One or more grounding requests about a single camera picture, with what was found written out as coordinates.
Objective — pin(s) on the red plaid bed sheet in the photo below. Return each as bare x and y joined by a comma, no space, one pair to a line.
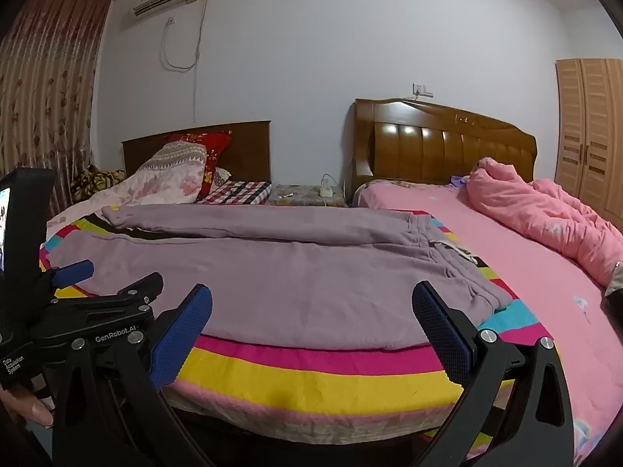
243,192

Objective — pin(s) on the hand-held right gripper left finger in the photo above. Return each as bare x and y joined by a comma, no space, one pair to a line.
185,335

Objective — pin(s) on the pink floral quilt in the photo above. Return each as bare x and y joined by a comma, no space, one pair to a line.
165,180

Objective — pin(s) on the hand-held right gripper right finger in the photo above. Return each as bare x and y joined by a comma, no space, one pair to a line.
443,335

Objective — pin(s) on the floral curtain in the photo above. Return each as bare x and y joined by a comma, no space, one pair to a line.
48,82

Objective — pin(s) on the white floral pillow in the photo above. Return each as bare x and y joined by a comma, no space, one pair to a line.
222,176

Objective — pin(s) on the small purple cloth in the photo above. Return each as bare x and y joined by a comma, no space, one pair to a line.
460,181

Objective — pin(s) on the white power strip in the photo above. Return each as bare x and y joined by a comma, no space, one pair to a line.
326,189

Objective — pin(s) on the dark cloth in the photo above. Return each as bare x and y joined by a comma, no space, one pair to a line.
615,282

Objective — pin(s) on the white wall socket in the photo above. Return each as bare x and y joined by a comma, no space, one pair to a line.
422,90

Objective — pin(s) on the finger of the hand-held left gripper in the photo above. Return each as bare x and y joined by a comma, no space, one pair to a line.
73,273
141,289

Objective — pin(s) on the red pillow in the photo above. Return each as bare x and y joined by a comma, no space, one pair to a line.
216,148

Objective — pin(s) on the light wooden wardrobe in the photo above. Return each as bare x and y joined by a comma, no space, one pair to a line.
591,131

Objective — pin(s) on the purple pants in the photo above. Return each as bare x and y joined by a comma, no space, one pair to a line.
292,272

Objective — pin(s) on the nightstand with floral cover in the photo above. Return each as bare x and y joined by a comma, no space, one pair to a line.
301,194

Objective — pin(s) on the yellow black blanket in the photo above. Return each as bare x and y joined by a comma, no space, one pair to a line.
97,180

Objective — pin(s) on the pink bed sheet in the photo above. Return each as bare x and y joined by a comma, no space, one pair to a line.
525,272

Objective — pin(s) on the light wooden headboard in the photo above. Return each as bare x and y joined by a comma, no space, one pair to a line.
438,151

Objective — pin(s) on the striped blanket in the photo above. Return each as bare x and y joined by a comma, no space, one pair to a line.
311,384

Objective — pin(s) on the person's left hand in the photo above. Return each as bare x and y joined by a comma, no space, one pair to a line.
29,406

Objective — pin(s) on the dark wooden headboard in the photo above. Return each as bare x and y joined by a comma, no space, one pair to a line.
248,151

